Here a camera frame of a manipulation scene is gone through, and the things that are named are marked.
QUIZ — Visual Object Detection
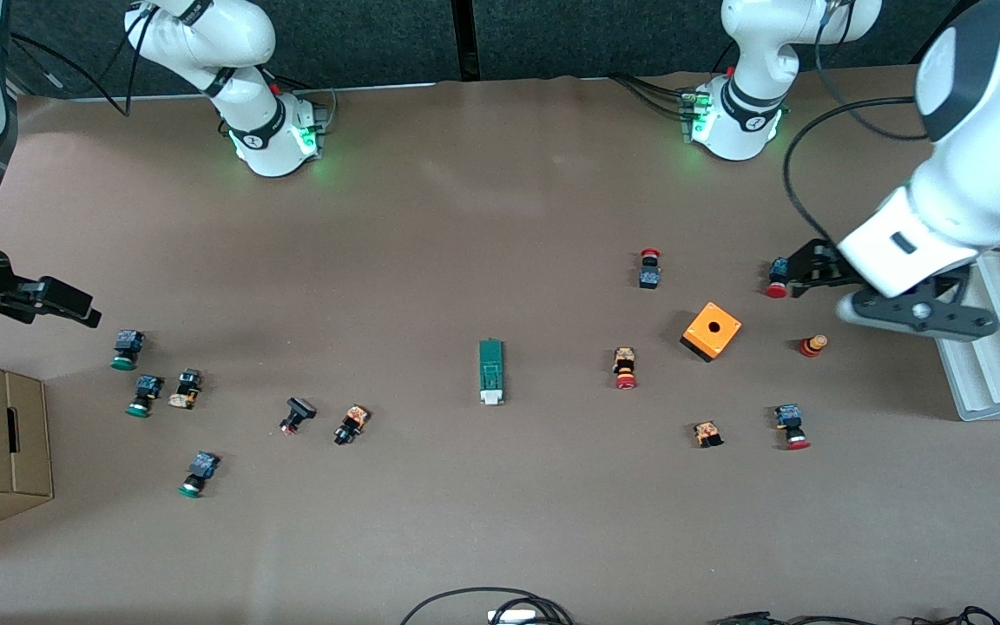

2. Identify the green load switch white handle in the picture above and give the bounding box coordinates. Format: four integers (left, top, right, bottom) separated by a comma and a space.
477, 339, 507, 406

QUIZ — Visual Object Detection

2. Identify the green push button blue body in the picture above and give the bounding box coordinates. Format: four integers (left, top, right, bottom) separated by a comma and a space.
178, 451, 221, 499
126, 374, 164, 418
111, 330, 146, 372

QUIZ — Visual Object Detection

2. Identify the black beige contact block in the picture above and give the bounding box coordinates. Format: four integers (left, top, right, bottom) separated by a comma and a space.
168, 368, 203, 411

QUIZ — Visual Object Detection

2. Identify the black square push button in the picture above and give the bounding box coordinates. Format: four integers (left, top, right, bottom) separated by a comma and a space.
280, 397, 319, 436

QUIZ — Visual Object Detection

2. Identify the black push button orange body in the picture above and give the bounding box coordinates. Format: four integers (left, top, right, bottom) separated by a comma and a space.
333, 404, 371, 447

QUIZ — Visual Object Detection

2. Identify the brown paper table cover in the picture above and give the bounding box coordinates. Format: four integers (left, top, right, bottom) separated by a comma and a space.
0, 48, 1000, 625

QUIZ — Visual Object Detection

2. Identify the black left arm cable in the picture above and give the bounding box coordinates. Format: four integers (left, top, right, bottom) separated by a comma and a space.
782, 35, 931, 248

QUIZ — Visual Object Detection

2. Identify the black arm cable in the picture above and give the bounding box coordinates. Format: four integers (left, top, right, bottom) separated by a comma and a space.
5, 0, 162, 118
782, 35, 931, 248

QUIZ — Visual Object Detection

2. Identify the orange button enclosure box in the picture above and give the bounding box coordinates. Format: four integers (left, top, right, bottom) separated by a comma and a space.
680, 301, 743, 364

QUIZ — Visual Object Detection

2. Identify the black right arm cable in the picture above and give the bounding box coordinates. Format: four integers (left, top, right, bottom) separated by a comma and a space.
5, 0, 162, 118

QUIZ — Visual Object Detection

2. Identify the black left base cable bundle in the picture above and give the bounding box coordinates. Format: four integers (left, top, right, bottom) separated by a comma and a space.
611, 74, 696, 122

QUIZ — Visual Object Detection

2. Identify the black base cable bundle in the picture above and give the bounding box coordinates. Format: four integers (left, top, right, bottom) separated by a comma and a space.
611, 74, 696, 122
274, 78, 338, 135

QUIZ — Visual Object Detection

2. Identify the black right base cable bundle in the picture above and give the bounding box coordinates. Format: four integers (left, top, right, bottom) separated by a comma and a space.
274, 78, 338, 135

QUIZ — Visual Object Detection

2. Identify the black thin cable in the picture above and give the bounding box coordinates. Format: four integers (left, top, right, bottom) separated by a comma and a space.
708, 611, 865, 625
912, 606, 1000, 625

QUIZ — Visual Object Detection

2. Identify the black looped cable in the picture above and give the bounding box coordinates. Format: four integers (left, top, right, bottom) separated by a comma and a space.
400, 588, 575, 625

